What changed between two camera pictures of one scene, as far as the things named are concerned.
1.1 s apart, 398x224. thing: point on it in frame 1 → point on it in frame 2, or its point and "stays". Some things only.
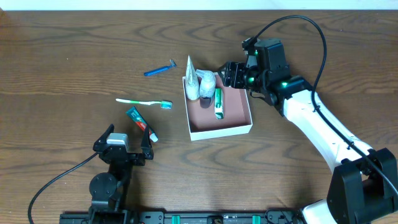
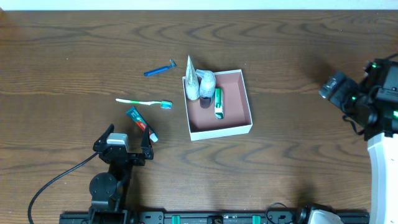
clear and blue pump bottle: (206, 88) stays
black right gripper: (237, 75) → (334, 90)
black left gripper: (131, 157) stays
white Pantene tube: (192, 82) stays
